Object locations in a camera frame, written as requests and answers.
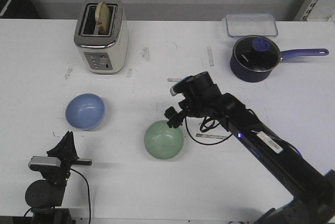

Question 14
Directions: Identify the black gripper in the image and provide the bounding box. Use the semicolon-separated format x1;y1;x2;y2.
164;88;210;128
47;131;92;172

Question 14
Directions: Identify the green bowl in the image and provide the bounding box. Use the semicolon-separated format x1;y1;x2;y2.
144;120;184;160

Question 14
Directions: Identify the blue bowl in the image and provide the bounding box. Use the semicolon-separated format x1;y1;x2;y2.
65;93;105;130

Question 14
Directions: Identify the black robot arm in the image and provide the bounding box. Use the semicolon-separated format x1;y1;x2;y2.
25;131;92;223
164;71;334;223

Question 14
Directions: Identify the silver two-slot toaster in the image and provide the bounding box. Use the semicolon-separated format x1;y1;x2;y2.
74;0;129;74

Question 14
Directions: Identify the dark blue saucepan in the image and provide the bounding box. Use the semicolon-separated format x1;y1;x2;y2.
230;48;329;83

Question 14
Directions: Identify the glass pot lid blue knob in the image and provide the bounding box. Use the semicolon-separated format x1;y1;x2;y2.
232;35;281;72

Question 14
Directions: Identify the clear plastic food container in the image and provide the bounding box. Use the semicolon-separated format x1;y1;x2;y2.
222;13;278;38

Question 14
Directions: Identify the slice of toast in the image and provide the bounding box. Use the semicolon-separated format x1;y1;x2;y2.
95;2;111;35

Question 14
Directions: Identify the black box in corner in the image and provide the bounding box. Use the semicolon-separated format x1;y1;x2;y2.
1;0;41;19

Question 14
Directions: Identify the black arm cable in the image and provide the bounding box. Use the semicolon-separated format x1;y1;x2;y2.
70;168;92;224
183;115;233;146

